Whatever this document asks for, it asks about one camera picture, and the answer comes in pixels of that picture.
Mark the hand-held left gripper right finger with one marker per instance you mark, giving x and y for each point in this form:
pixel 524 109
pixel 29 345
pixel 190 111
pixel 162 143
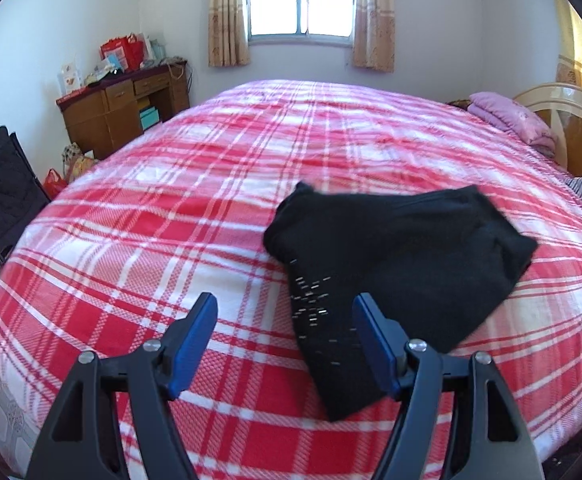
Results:
pixel 376 345

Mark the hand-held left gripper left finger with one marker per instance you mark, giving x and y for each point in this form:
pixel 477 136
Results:
pixel 191 345

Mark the black pants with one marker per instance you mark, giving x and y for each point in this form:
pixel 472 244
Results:
pixel 421 250

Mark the cream and wood headboard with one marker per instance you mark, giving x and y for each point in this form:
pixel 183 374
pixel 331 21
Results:
pixel 576 120

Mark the red plaid bed blanket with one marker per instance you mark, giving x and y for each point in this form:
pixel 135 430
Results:
pixel 171 210

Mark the folded pink quilt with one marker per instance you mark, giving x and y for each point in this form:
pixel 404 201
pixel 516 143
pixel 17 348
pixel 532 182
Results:
pixel 511 115

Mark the grey patterned mattress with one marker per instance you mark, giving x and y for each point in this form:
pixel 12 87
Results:
pixel 1 410

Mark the red plastic bag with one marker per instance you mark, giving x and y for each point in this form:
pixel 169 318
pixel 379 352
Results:
pixel 55 184

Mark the patterned shopping bag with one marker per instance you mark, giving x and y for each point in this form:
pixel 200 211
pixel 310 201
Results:
pixel 77 162

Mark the teal box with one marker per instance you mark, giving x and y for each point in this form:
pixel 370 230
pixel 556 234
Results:
pixel 149 118

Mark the wooden desk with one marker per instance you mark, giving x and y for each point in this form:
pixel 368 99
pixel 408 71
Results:
pixel 116 105

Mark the white printed card box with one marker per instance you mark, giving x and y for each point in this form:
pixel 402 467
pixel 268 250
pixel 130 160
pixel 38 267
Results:
pixel 69 79

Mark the red gift bag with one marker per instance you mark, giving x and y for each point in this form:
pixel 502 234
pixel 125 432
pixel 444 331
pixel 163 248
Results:
pixel 123 52

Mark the beige patterned curtain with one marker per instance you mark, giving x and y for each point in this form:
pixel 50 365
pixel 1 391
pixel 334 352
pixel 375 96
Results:
pixel 373 15
pixel 227 15

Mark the window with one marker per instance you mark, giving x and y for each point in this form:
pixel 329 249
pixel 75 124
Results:
pixel 301 0

